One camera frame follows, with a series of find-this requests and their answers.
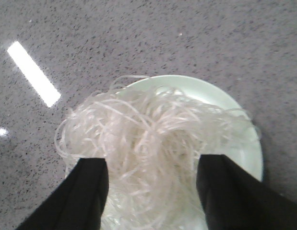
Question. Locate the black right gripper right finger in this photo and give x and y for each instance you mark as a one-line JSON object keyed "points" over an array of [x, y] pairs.
{"points": [[232, 199]]}

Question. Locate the white translucent vermicelli bundle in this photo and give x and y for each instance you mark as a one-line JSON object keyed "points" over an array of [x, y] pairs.
{"points": [[148, 143]]}

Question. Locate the light green round plate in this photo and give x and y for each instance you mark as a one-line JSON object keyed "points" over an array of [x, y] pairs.
{"points": [[210, 95]]}

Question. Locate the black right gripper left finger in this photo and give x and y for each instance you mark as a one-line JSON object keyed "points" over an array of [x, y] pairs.
{"points": [[77, 203]]}

